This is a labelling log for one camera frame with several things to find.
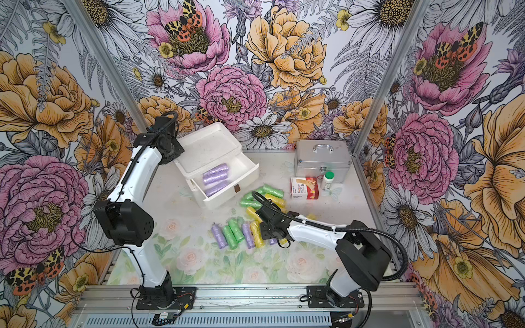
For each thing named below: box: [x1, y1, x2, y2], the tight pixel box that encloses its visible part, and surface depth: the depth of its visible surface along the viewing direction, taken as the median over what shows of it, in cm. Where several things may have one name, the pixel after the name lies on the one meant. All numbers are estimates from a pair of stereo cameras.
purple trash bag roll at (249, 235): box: [241, 222, 256, 249], surface depth 89 cm
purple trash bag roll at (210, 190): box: [205, 181, 230, 198], surface depth 85 cm
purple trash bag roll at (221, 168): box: [202, 163, 230, 178], surface depth 90 cm
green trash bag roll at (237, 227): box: [228, 217, 246, 243], surface depth 91 cm
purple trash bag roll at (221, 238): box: [211, 222, 228, 249], surface depth 89 cm
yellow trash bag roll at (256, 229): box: [246, 211, 265, 249], surface depth 91 cm
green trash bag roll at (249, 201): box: [239, 195, 264, 210], surface depth 99 cm
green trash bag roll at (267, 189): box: [262, 183, 286, 199], surface depth 102 cm
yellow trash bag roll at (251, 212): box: [246, 206, 264, 224], surface depth 96 cm
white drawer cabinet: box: [173, 122, 260, 211], surface depth 89 cm
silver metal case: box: [293, 139, 353, 184], surface depth 104 cm
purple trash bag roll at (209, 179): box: [203, 172, 229, 186], surface depth 88 cm
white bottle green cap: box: [321, 170, 335, 191], surface depth 103 cm
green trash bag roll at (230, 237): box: [222, 224, 239, 251], surface depth 89 cm
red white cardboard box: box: [289, 176, 320, 201], surface depth 104 cm
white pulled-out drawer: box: [185, 152, 260, 211], surface depth 85 cm
